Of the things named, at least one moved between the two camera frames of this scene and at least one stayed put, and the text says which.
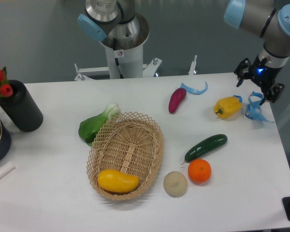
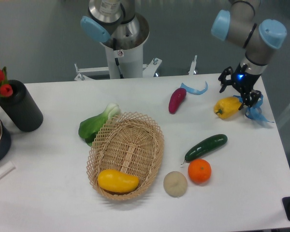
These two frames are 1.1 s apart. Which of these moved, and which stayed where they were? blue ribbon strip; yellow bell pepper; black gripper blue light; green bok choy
Moved: black gripper blue light
Stayed: green bok choy; yellow bell pepper; blue ribbon strip
